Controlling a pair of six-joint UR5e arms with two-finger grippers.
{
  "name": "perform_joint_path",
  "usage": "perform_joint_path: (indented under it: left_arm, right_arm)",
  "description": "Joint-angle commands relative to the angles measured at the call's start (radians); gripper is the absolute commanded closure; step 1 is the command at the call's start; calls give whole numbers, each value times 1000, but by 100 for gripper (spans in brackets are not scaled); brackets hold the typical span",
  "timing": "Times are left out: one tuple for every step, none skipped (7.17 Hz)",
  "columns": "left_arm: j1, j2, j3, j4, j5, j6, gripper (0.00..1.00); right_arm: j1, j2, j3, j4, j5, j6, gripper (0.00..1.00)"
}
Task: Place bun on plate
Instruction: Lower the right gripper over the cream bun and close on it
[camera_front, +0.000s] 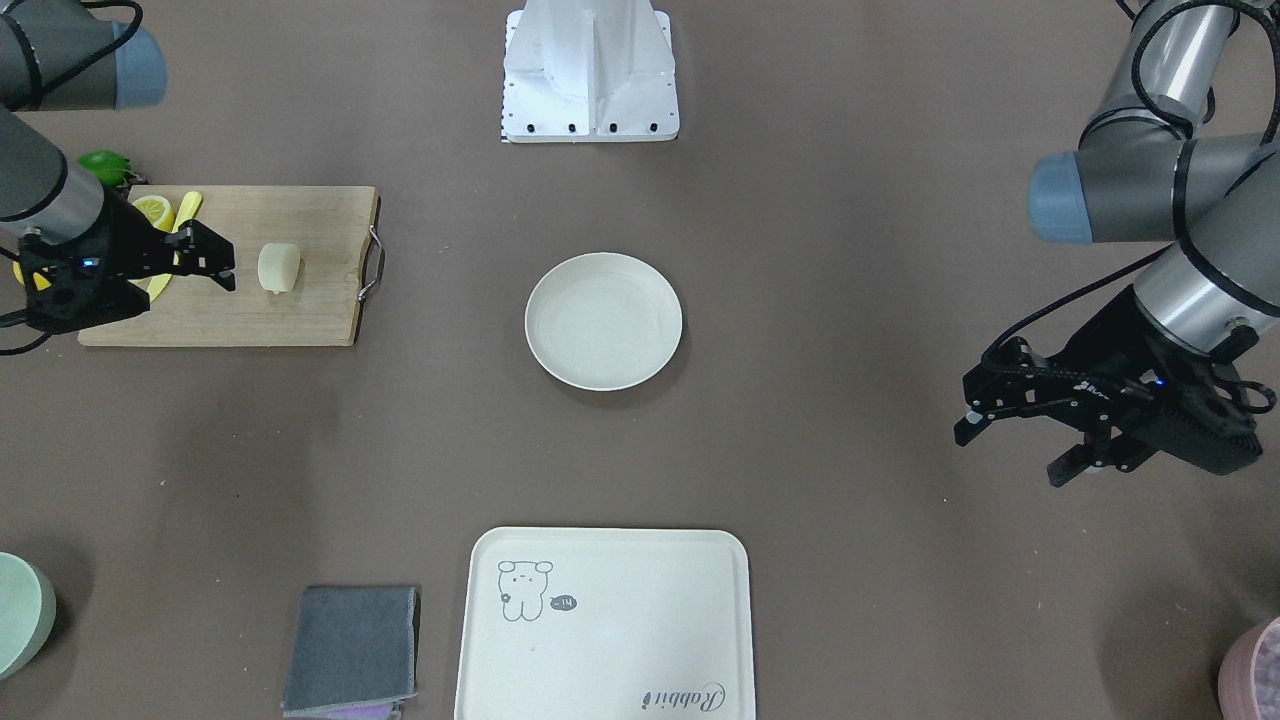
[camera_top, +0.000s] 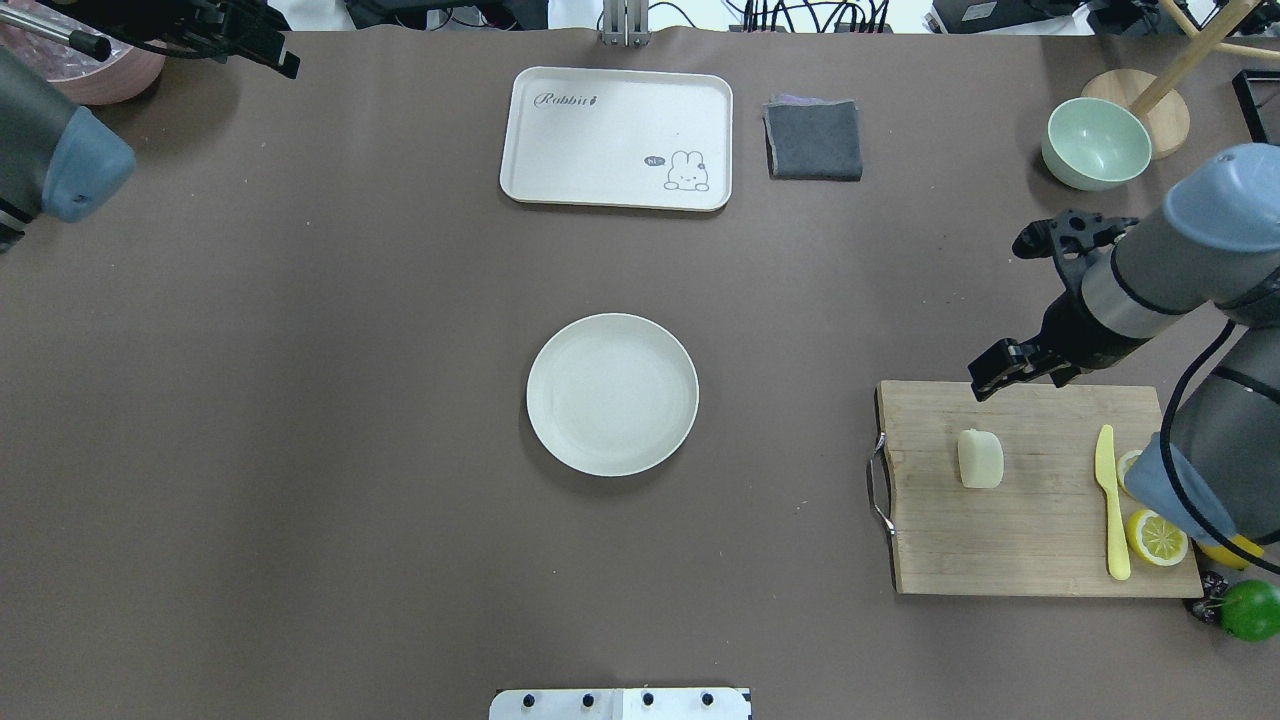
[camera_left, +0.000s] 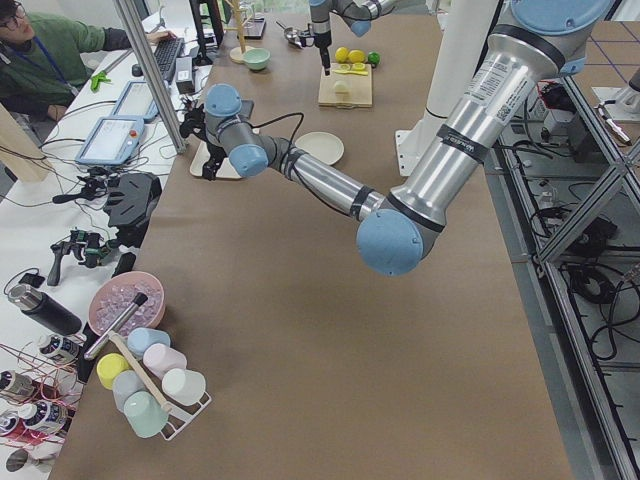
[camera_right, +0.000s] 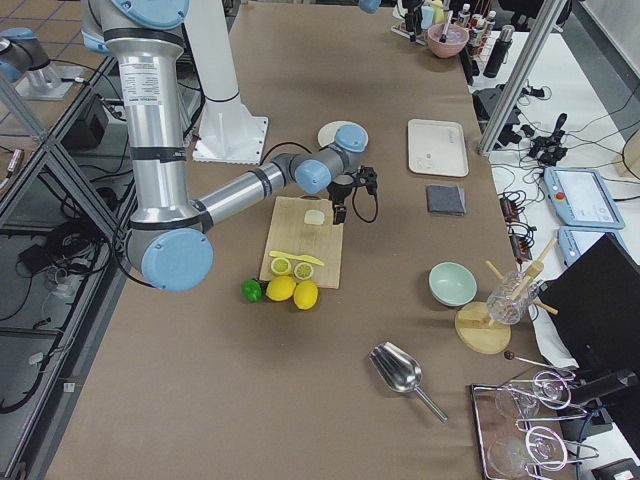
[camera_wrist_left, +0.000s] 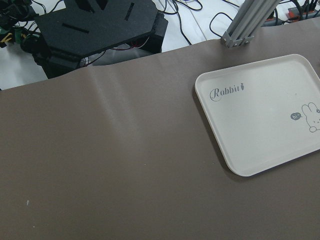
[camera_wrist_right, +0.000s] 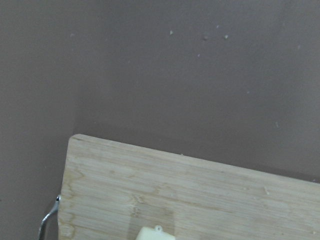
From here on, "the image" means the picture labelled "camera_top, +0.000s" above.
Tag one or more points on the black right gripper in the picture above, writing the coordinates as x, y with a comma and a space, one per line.
1066, 332

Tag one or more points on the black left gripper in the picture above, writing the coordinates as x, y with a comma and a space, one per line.
232, 30

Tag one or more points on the white steamed bun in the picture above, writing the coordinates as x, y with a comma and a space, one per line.
980, 457

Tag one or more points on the beige round plate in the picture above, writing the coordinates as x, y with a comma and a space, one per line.
612, 395

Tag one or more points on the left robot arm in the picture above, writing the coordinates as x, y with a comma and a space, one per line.
57, 158

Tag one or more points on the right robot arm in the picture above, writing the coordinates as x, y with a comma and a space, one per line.
1211, 468

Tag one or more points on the cream rabbit tray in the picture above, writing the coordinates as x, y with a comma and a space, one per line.
619, 139

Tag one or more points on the pink bowl of ice cubes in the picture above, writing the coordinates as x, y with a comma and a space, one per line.
126, 74

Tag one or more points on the yellow plastic knife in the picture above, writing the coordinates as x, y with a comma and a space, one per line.
1117, 560

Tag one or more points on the lemon half upper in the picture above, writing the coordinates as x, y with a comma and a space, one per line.
1124, 465

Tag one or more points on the lemon half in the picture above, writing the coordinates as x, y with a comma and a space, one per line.
1124, 465
1155, 540

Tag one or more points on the steel muddler with black tip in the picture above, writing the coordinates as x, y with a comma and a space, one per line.
96, 47

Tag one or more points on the wooden cutting board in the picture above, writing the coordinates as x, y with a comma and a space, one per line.
1041, 533

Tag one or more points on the mint green bowl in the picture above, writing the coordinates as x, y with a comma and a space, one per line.
1093, 145

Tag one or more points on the lemon half lower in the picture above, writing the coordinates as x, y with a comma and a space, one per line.
1155, 540

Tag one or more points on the wooden cup tree stand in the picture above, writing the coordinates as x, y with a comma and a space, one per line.
1154, 98

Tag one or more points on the whole lemon near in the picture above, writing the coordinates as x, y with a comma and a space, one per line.
1238, 554

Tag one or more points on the green lime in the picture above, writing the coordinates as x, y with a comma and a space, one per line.
1250, 611

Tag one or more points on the grey folded cloth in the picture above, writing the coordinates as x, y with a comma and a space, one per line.
813, 139

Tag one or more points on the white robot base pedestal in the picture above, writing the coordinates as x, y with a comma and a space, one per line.
623, 703

